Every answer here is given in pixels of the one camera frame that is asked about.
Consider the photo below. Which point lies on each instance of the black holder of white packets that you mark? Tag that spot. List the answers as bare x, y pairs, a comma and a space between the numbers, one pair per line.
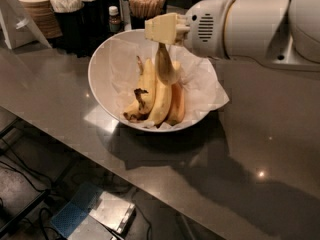
81, 23

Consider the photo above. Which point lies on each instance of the yellow banana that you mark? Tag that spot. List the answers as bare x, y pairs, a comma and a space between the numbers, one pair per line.
167, 71
144, 92
161, 106

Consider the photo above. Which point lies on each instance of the white ceramic bowl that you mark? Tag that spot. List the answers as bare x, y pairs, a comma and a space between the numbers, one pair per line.
103, 80

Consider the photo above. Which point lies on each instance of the bottom orange-yellow banana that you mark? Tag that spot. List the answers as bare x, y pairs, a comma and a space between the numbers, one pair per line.
177, 109

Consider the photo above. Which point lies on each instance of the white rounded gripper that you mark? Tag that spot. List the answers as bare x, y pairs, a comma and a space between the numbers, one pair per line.
204, 29

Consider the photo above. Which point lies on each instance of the stack of paper cups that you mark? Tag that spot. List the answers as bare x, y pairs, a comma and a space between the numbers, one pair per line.
42, 14

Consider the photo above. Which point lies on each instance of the blue and silver floor device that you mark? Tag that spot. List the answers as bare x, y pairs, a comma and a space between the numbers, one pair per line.
94, 214

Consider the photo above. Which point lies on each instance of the white paper bowl liner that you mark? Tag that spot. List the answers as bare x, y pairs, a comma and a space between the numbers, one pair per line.
161, 88

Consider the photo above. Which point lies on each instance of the black metal floor frame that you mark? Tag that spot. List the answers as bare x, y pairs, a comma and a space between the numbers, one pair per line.
24, 178

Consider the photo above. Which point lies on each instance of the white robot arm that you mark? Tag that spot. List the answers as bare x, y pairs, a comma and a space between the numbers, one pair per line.
280, 34

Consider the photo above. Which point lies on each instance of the small brown glass bottle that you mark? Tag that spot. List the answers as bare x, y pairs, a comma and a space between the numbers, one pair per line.
114, 19

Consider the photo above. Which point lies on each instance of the black holder of wooden stirrers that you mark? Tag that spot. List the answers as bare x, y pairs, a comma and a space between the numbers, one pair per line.
142, 10

